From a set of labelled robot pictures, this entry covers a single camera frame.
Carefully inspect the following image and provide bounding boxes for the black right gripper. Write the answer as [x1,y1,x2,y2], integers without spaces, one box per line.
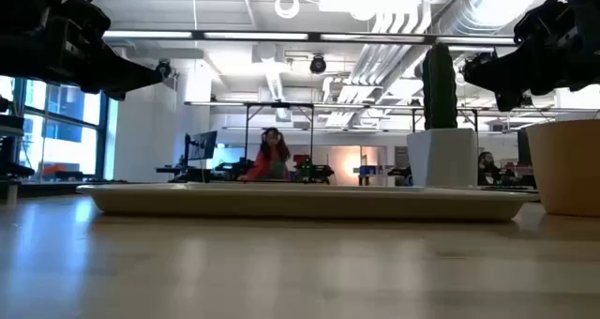
[462,0,600,114]

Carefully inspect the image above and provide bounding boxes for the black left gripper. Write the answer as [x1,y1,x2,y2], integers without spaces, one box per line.
[44,0,164,102]

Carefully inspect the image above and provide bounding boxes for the tan orange cup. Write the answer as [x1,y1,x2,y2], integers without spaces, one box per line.
[524,119,600,218]

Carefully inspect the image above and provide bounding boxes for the beige rectangular tray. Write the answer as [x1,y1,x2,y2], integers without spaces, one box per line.
[76,181,540,222]

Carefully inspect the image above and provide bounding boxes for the dark flat screen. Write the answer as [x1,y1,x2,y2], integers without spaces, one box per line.
[516,128,533,167]

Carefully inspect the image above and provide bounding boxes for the tall green cactus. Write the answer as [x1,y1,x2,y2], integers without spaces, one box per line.
[421,41,459,131]

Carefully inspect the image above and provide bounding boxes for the person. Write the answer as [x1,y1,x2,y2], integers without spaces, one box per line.
[240,126,293,183]
[477,150,506,187]

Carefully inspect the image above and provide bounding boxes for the white square planter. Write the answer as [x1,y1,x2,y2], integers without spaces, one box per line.
[405,128,479,190]

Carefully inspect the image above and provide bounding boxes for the black keyboard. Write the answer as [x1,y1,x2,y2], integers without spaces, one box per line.
[481,183,536,193]

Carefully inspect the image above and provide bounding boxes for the black computer monitor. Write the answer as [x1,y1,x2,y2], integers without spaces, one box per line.
[182,129,219,169]

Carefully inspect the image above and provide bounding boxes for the black desk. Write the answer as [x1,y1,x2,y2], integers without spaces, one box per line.
[155,165,213,185]

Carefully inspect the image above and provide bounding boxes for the black shelf equipment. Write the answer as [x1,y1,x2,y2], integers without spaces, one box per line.
[0,96,37,204]

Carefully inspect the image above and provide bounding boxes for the blue storage boxes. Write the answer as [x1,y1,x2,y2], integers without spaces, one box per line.
[357,164,391,177]

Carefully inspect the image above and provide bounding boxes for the green and red machine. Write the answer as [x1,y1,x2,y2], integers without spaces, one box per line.
[292,153,336,185]

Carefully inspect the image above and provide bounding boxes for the dark window frame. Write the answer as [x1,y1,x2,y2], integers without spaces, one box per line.
[8,77,112,182]

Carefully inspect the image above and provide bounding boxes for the black metal gantry frame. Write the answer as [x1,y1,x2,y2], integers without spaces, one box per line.
[243,101,316,170]
[411,105,480,133]

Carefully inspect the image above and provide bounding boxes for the white coiled cable ring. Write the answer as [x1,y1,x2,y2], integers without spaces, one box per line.
[273,0,302,21]

